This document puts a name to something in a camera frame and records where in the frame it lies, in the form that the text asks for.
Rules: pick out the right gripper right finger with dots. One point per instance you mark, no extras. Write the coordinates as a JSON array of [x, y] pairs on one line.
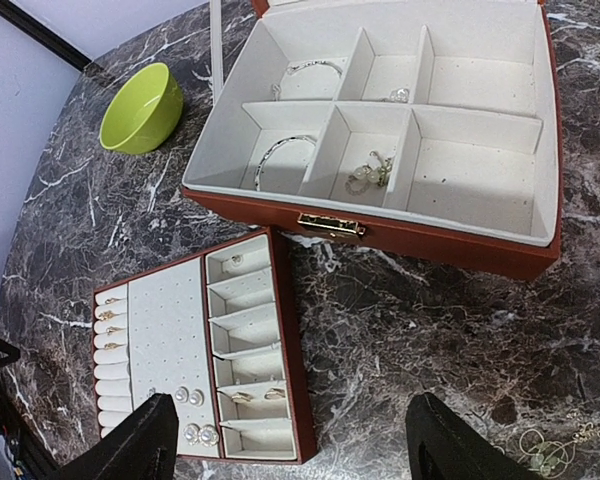
[[443, 446]]

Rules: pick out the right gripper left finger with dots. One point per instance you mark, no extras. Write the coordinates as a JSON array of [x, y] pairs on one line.
[[143, 446]]

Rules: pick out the red jewelry tray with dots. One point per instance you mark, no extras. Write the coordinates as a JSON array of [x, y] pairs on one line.
[[203, 323]]

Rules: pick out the red jewelry box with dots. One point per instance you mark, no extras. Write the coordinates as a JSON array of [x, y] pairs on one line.
[[443, 140]]

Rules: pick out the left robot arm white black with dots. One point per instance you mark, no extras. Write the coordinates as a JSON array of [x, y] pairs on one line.
[[25, 454]]

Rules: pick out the pearl earring framed left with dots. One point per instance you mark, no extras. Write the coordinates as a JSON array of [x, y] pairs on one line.
[[191, 433]]

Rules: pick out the pearl earring framed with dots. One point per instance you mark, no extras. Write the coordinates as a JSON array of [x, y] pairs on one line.
[[191, 433], [208, 436]]

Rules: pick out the pearl earring single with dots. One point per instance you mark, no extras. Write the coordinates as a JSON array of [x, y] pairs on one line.
[[181, 395]]

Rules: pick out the pearl earring framed right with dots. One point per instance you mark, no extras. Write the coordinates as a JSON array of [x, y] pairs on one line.
[[208, 436]]

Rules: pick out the gold stud earring left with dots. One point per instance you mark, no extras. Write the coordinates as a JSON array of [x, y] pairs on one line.
[[241, 397]]

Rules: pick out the gold stud earring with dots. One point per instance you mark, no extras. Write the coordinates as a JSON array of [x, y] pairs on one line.
[[241, 397], [275, 394]]

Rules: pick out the gold stud earring right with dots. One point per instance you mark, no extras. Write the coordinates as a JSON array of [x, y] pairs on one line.
[[275, 394]]

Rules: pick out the silver bangle lower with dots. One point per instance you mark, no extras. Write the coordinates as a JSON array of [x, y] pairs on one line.
[[282, 166]]

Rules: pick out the silver bangle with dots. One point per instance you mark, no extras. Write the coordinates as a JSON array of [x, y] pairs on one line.
[[309, 80], [282, 166]]

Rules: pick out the green bowl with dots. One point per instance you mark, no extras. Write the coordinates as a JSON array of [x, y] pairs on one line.
[[143, 113]]

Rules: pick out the silver bangle upper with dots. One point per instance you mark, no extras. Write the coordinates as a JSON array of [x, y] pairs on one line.
[[309, 80]]

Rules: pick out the left black frame post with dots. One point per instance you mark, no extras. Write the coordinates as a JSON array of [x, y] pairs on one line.
[[43, 35]]

